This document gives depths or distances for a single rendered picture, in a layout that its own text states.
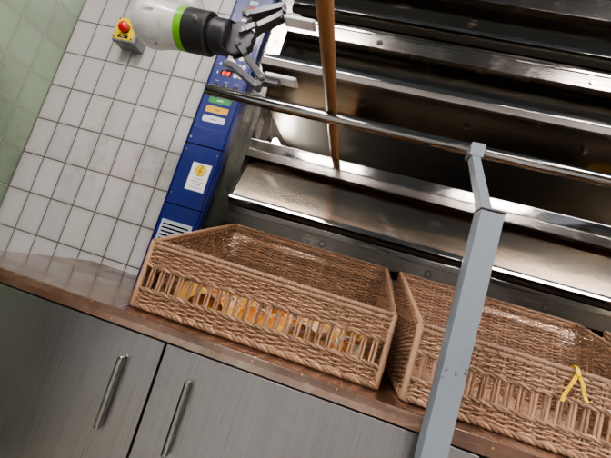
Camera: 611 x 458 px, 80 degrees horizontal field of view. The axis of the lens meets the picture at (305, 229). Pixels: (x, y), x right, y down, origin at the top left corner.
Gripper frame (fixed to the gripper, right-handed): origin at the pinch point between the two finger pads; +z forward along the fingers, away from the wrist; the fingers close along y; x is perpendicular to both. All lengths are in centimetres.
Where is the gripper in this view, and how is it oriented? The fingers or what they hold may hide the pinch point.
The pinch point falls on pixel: (301, 53)
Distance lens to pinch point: 86.2
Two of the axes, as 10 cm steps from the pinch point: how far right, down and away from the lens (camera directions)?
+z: 9.5, 2.7, -1.6
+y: -2.9, 9.5, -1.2
